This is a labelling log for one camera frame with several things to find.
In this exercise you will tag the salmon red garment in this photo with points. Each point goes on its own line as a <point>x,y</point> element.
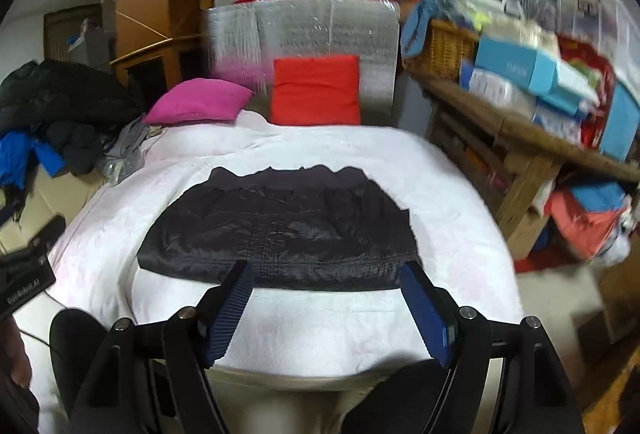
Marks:
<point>587,216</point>

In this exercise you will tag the red pillow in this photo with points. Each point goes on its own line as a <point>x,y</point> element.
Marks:
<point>310,91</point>

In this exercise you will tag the grey folded garment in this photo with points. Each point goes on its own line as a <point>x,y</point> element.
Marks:
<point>125,156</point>

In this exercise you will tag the wooden cabinet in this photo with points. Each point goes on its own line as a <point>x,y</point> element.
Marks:
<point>158,45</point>

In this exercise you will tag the beige sofa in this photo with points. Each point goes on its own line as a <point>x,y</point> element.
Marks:
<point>65,194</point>

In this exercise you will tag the silver foil insulation mat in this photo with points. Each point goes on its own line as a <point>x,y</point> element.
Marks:
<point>243,40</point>

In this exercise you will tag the wicker basket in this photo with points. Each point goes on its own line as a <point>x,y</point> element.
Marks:
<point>446,46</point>

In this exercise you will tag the magenta pillow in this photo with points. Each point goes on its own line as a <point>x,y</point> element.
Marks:
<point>200,100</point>

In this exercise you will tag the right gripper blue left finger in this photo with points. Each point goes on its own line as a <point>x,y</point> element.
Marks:
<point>148,376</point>

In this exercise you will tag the blue garment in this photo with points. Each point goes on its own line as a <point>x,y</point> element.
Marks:
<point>16,150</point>

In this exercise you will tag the wooden side table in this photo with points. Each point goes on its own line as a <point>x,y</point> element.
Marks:
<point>506,158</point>

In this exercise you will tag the pile of black clothes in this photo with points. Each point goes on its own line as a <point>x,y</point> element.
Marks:
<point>77,110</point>

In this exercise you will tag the blue cardboard box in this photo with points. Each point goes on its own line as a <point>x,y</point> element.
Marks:
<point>532,70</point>

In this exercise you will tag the light blue cloth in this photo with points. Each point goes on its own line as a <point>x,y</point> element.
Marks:
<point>414,32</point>

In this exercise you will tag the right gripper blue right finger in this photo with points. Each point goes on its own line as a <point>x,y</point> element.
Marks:
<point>534,393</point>

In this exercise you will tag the dark navy quilted jacket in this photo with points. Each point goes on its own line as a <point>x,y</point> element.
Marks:
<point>311,229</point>

